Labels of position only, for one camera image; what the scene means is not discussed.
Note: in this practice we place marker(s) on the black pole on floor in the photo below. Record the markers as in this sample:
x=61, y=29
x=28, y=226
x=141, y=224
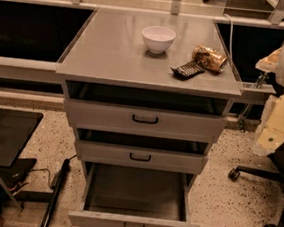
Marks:
x=55, y=194

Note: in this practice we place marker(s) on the gold can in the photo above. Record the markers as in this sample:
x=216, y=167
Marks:
x=209, y=58

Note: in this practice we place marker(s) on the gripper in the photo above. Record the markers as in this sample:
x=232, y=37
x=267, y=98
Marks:
x=270, y=135

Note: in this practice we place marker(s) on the middle grey drawer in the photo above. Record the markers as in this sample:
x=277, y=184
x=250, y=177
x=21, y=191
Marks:
x=164, y=154

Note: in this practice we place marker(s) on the grey drawer cabinet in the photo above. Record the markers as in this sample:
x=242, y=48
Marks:
x=111, y=51

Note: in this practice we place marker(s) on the bottom grey drawer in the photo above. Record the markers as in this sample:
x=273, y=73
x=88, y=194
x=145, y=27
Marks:
x=118, y=196

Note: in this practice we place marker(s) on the top grey drawer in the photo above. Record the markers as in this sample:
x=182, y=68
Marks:
x=146, y=112

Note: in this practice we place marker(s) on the grey drawer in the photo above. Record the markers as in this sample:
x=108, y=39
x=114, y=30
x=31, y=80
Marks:
x=164, y=154
x=146, y=112
x=118, y=196

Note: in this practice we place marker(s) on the black side table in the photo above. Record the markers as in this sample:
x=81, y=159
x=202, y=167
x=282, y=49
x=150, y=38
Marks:
x=16, y=128

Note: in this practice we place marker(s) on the white ceramic bowl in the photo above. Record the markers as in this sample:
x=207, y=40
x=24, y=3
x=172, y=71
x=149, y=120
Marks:
x=158, y=38

